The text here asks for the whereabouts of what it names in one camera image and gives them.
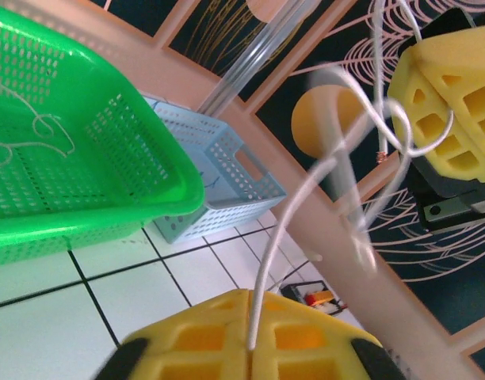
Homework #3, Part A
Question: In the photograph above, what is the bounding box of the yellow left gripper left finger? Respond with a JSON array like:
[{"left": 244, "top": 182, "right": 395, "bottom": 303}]
[{"left": 94, "top": 288, "right": 252, "bottom": 380}]

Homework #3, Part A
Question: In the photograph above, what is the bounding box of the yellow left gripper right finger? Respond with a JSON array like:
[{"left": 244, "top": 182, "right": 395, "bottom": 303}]
[{"left": 250, "top": 290, "right": 406, "bottom": 380}]

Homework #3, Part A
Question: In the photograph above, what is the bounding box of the white thin cable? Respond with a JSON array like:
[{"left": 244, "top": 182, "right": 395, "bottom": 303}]
[{"left": 248, "top": 0, "right": 456, "bottom": 352}]

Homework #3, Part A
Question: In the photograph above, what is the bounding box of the black connector board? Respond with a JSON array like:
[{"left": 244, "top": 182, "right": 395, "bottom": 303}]
[{"left": 279, "top": 279, "right": 349, "bottom": 317}]

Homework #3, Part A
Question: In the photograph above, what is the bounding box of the green plastic basket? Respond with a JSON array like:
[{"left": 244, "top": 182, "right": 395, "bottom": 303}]
[{"left": 0, "top": 2, "right": 207, "bottom": 270}]

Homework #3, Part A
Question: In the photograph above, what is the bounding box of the light blue plastic basket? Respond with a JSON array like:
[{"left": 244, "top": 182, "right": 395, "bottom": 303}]
[{"left": 141, "top": 93, "right": 288, "bottom": 245}]

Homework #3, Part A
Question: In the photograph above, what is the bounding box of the aluminium frame post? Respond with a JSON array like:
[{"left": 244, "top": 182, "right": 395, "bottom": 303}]
[{"left": 197, "top": 0, "right": 309, "bottom": 118}]

